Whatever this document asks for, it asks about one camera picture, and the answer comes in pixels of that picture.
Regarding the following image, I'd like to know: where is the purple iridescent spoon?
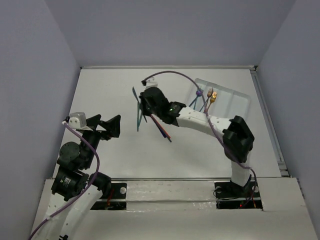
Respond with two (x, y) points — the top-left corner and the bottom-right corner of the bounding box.
(152, 117), (167, 138)

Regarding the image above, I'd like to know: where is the teal knife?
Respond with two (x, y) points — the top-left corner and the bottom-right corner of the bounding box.
(136, 103), (142, 132)

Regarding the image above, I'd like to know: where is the white cutlery tray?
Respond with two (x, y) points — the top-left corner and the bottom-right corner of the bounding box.
(194, 78), (251, 120)

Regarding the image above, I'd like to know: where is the ornate gold fork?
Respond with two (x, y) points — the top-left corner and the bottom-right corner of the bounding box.
(206, 91), (218, 111)

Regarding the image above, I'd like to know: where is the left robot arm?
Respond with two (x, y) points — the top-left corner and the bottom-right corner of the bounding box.
(29, 112), (121, 240)

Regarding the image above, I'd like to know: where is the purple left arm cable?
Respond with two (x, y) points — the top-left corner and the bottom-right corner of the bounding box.
(27, 122), (101, 240)

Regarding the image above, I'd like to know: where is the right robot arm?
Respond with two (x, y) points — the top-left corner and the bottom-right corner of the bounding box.
(139, 86), (255, 196)

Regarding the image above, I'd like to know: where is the matte blue fork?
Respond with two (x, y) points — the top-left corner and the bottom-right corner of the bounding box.
(189, 96), (199, 109)

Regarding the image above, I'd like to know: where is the rose gold fork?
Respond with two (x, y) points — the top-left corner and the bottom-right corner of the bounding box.
(204, 87), (213, 109)

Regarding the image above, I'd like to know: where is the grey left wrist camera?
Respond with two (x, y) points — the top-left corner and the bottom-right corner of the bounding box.
(62, 112), (87, 130)

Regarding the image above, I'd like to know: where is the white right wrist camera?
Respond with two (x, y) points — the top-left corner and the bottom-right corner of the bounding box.
(141, 77), (158, 89)

